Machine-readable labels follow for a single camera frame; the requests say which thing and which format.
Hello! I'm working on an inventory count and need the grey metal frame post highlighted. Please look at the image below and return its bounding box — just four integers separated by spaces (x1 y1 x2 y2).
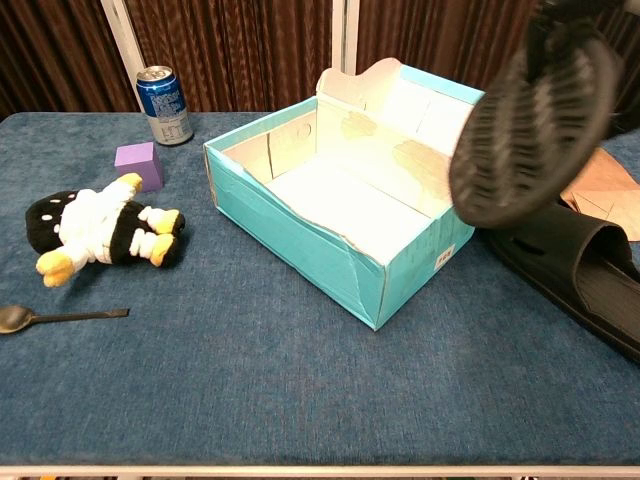
101 0 147 84
331 0 359 75

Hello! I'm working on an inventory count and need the black spoon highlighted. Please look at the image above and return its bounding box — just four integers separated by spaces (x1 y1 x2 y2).
0 305 131 335

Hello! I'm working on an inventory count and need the brown paper bag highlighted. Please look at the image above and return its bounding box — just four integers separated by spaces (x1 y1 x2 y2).
559 147 640 244

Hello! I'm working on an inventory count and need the blue table cloth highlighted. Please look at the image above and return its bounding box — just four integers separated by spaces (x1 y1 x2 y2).
0 110 640 469

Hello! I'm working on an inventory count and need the black white penguin plush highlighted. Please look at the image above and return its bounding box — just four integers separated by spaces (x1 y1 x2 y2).
24 172 187 289

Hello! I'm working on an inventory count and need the purple cube block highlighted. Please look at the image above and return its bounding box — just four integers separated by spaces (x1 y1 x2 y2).
114 141 164 194

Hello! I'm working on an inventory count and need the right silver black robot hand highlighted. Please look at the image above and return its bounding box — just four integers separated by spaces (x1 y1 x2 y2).
529 0 627 32

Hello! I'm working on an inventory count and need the black rubber slipper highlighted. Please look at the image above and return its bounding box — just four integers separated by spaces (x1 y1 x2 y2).
448 14 626 229
482 199 640 365

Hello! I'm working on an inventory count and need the dark brown curtain panel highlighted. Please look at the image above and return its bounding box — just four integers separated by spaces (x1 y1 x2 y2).
124 0 335 114
0 0 142 121
355 0 640 136

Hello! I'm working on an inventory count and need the blue soda can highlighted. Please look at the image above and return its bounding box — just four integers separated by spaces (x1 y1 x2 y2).
136 65 195 147

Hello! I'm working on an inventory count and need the light blue shoe box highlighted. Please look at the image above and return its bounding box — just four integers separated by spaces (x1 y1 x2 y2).
203 57 486 331

